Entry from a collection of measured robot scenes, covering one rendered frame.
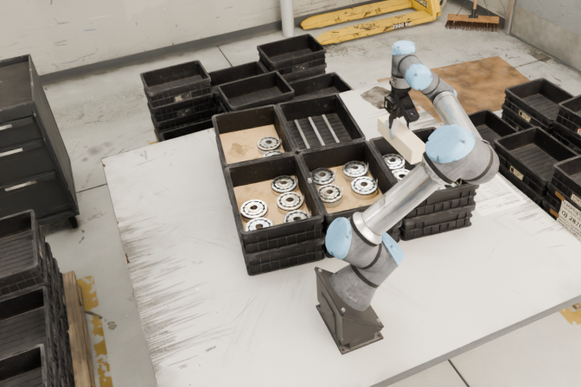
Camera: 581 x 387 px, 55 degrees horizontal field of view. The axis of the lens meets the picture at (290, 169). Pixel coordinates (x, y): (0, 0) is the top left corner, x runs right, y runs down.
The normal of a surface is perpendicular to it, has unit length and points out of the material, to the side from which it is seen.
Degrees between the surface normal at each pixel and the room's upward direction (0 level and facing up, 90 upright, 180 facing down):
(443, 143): 39
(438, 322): 0
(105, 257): 0
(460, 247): 0
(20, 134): 90
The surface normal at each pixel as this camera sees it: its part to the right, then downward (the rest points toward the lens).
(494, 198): -0.06, -0.79
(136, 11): 0.38, 0.55
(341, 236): -0.83, -0.32
